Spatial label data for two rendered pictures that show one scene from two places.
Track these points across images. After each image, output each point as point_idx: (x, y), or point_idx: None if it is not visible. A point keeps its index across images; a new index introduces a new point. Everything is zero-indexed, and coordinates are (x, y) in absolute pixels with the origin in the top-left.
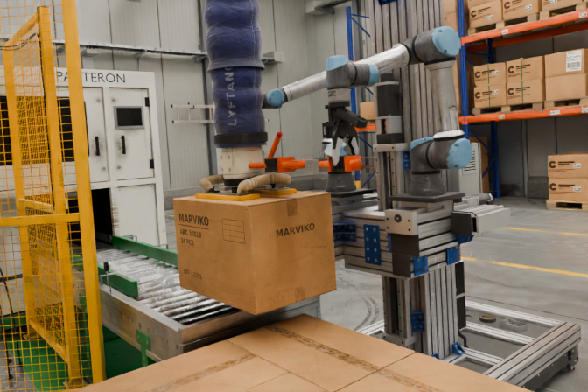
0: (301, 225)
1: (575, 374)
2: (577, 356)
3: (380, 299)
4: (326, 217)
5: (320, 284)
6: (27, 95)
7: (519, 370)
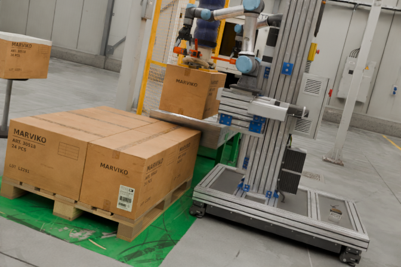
0: (190, 81)
1: (344, 265)
2: (356, 258)
3: (361, 204)
4: (205, 84)
5: (193, 112)
6: (232, 22)
7: (268, 211)
